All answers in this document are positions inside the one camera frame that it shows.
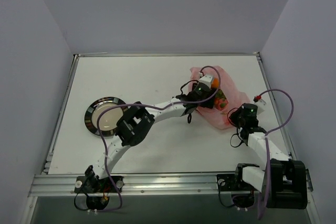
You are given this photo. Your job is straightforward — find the pink plastic bag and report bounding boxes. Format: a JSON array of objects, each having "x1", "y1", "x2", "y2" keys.
[{"x1": 196, "y1": 66, "x2": 251, "y2": 130}]

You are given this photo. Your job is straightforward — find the red fake cherry tomatoes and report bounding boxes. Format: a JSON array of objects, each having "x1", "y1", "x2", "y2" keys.
[{"x1": 214, "y1": 90, "x2": 228, "y2": 111}]

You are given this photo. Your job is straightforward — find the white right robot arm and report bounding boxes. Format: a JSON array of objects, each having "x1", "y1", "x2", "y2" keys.
[{"x1": 229, "y1": 103, "x2": 308, "y2": 209}]

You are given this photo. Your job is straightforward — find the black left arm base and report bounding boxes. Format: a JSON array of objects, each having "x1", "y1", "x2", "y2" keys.
[{"x1": 73, "y1": 165, "x2": 124, "y2": 213}]

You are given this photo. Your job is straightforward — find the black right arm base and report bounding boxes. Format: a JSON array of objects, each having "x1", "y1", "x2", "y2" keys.
[{"x1": 216, "y1": 163, "x2": 259, "y2": 211}]

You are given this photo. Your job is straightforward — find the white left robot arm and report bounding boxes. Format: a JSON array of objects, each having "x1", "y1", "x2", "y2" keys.
[{"x1": 85, "y1": 79, "x2": 219, "y2": 192}]

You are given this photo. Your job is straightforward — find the orange fake fruit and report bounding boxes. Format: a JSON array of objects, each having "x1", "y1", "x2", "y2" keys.
[{"x1": 211, "y1": 78, "x2": 219, "y2": 89}]

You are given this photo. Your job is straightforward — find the black rimmed round plate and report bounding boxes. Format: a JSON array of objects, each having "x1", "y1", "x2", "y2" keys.
[{"x1": 84, "y1": 97, "x2": 128, "y2": 137}]

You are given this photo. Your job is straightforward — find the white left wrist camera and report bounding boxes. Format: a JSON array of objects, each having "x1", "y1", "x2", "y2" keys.
[{"x1": 198, "y1": 74, "x2": 214, "y2": 88}]

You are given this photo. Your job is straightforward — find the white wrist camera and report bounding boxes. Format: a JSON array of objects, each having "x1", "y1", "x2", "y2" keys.
[
  {"x1": 253, "y1": 95, "x2": 267, "y2": 115},
  {"x1": 198, "y1": 74, "x2": 214, "y2": 88}
]

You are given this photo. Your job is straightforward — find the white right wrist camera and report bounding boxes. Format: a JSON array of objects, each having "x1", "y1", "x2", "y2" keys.
[{"x1": 253, "y1": 95, "x2": 267, "y2": 115}]

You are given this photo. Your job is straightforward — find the aluminium front rail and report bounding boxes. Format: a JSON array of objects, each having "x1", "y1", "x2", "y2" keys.
[{"x1": 27, "y1": 169, "x2": 314, "y2": 197}]

